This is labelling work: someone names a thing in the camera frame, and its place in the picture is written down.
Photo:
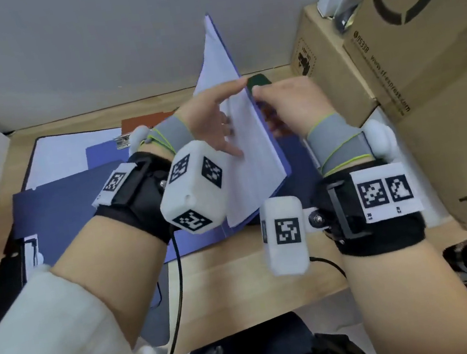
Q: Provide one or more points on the person's left forearm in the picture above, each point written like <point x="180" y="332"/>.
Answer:
<point x="112" y="271"/>

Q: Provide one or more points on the black folder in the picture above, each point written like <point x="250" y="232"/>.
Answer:
<point x="12" y="277"/>

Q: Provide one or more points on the light blue folder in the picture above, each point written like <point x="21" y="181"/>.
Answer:
<point x="208" y="245"/>

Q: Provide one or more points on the white wristband ball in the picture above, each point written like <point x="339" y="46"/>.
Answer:
<point x="139" y="138"/>
<point x="381" y="139"/>

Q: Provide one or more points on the large black-logo cardboard box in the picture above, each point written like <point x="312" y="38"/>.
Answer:
<point x="443" y="86"/>

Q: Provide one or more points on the person's right forearm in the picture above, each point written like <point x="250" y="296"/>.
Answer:
<point x="411" y="310"/>

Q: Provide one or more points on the green folder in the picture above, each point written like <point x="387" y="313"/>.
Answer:
<point x="258" y="81"/>

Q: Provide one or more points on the shiny metal object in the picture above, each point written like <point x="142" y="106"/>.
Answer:
<point x="348" y="19"/>

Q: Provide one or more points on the white paper sheet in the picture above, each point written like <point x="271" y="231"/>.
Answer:
<point x="64" y="156"/>
<point x="254" y="171"/>

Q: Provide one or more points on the person's right hand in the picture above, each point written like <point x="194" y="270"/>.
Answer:
<point x="301" y="103"/>

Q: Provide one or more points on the person's left hand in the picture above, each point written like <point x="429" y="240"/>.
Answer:
<point x="203" y="118"/>

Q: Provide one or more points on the navy blue folder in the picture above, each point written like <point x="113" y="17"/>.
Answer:
<point x="67" y="208"/>

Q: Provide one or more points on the orange brown folder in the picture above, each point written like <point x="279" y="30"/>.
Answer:
<point x="146" y="122"/>

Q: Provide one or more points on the white sleeve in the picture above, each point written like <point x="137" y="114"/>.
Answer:
<point x="45" y="351"/>

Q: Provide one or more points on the small-logo cardboard box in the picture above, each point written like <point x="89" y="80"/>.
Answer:
<point x="331" y="68"/>

